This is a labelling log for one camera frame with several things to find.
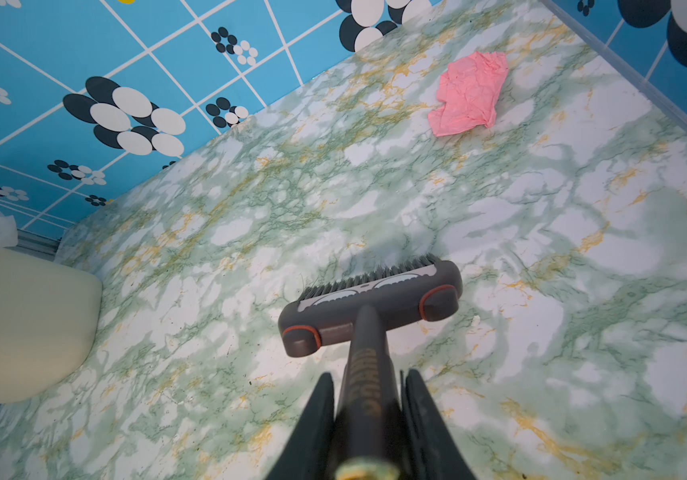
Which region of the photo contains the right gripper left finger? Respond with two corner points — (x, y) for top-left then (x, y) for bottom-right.
(267, 373), (335, 480)

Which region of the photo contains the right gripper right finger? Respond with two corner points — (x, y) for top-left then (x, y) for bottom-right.
(401, 369), (477, 480)

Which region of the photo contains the cartoon face hand brush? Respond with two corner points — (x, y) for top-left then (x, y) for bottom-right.
(279, 254), (463, 479)

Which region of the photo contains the beige trash bin with liner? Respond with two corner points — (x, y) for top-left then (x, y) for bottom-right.
(0, 211), (103, 404)

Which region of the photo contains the pink paper scrap right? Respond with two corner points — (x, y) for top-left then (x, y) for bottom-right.
(427, 52), (509, 137)

